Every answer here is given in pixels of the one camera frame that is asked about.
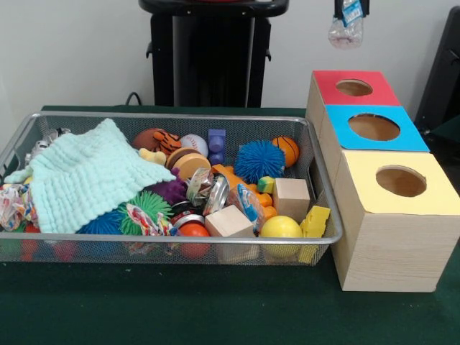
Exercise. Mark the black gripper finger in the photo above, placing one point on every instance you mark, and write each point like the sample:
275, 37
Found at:
338, 9
365, 8

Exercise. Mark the clear plastic bottle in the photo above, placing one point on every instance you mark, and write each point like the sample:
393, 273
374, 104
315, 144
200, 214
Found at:
345, 36

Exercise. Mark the wooden box with three holes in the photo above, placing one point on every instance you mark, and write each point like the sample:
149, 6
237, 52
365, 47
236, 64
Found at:
395, 251

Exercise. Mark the silver mesh bin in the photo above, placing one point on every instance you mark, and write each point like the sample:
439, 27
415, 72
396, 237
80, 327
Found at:
108, 251

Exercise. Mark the black chair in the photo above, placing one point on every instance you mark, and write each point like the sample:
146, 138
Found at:
442, 72

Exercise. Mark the orange toy basketball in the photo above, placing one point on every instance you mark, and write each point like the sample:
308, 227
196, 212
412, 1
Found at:
290, 151

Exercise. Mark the dark green table cloth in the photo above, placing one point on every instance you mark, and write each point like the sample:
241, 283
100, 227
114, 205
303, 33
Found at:
451, 138
215, 305

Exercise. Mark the blue spiky ball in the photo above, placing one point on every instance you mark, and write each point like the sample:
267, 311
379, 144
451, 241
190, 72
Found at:
258, 161

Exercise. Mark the wooden cube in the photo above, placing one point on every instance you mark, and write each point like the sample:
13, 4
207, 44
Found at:
291, 199
228, 221

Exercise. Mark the orange plastic toy block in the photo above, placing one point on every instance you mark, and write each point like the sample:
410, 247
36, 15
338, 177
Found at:
267, 205

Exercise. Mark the yellow cheese wedge toy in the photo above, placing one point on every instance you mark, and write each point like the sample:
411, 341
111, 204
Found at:
315, 217

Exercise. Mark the toy burger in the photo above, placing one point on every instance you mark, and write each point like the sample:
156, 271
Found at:
188, 163

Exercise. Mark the yellow ball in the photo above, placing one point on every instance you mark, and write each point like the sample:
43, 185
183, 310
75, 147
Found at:
280, 227

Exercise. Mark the green spiky ball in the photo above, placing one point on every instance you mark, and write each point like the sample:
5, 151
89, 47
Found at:
151, 203

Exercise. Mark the mint green knitted cloth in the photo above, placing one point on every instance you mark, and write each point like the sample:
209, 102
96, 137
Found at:
82, 179

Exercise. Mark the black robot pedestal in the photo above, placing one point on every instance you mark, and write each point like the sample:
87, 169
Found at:
215, 54

